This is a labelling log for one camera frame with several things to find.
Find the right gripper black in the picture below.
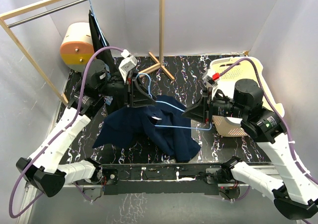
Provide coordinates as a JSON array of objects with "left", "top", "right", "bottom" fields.
[{"left": 182, "top": 86, "right": 248, "bottom": 124}]

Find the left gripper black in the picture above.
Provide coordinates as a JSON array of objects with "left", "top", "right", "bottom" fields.
[{"left": 97, "top": 71, "right": 157, "bottom": 107}]

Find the light blue hanger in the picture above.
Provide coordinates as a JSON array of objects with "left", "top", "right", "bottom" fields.
[
  {"left": 137, "top": 73, "right": 212, "bottom": 132},
  {"left": 88, "top": 0, "right": 109, "bottom": 47}
]

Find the navy blue t shirt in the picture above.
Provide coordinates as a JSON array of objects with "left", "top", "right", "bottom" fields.
[{"left": 92, "top": 95, "right": 201, "bottom": 162}]

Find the black graphic t shirt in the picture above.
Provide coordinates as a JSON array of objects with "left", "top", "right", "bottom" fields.
[{"left": 88, "top": 9, "right": 117, "bottom": 115}]

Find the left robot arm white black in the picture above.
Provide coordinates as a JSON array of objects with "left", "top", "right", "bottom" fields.
[{"left": 16, "top": 56, "right": 156, "bottom": 197}]

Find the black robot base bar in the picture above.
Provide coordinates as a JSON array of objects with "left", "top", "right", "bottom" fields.
[{"left": 99, "top": 163, "right": 245, "bottom": 195}]

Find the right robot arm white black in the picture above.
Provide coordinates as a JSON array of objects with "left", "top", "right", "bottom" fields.
[{"left": 182, "top": 79, "right": 318, "bottom": 220}]

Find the cream laundry basket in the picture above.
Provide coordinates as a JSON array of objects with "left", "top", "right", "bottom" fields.
[{"left": 209, "top": 57, "right": 285, "bottom": 137}]

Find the wooden clothes rack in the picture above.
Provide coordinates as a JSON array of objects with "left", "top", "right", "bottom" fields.
[{"left": 0, "top": 0, "right": 249, "bottom": 105}]

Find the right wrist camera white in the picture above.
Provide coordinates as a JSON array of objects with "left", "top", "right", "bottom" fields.
[{"left": 202, "top": 69, "right": 221, "bottom": 97}]

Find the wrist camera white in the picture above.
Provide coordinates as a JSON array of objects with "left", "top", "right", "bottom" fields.
[
  {"left": 202, "top": 69, "right": 221, "bottom": 97},
  {"left": 119, "top": 49, "right": 138, "bottom": 82}
]

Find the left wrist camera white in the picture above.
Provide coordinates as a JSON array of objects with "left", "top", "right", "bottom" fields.
[{"left": 119, "top": 49, "right": 138, "bottom": 82}]

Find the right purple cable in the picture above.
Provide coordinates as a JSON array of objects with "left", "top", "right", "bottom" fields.
[{"left": 218, "top": 58, "right": 318, "bottom": 185}]

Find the purple cable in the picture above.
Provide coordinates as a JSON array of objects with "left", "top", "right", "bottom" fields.
[
  {"left": 218, "top": 58, "right": 318, "bottom": 185},
  {"left": 8, "top": 46, "right": 125, "bottom": 219}
]

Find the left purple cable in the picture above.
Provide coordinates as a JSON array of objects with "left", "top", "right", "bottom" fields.
[{"left": 8, "top": 46, "right": 125, "bottom": 219}]

